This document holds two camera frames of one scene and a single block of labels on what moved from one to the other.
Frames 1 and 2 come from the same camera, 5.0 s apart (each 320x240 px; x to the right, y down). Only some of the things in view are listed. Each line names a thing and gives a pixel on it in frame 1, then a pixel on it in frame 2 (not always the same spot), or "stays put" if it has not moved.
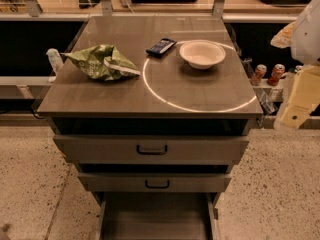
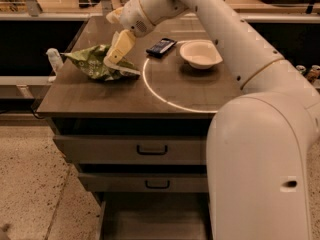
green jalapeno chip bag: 102,62 stays put
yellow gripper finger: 285,36 to 151,10
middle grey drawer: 155,182 stays put
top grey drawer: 152,149 stays put
